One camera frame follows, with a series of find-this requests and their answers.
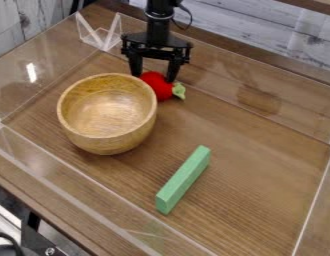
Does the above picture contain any green rectangular block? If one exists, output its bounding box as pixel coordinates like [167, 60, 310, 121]
[155, 145, 211, 215]

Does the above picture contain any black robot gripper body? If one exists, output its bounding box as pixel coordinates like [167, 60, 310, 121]
[121, 15, 192, 64]

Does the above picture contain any black cable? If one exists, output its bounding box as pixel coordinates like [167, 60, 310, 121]
[0, 231, 28, 256]

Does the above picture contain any clear acrylic tray wall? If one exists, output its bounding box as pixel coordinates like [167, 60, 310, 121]
[0, 120, 216, 256]

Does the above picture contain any wooden bowl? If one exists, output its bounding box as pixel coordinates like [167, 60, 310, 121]
[57, 73, 158, 155]

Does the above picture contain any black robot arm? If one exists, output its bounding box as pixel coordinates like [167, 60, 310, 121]
[121, 0, 192, 82]

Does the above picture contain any red plush strawberry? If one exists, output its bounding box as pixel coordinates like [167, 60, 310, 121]
[140, 71, 186, 101]

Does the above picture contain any black metal base plate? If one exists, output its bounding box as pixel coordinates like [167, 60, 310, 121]
[21, 226, 68, 256]

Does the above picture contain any clear acrylic corner bracket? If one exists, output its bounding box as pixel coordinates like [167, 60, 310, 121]
[75, 13, 123, 52]

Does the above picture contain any black table leg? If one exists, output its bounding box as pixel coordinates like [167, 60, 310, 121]
[27, 212, 41, 231]

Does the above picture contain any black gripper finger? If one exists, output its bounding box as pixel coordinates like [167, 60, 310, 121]
[128, 53, 143, 77]
[167, 57, 184, 82]

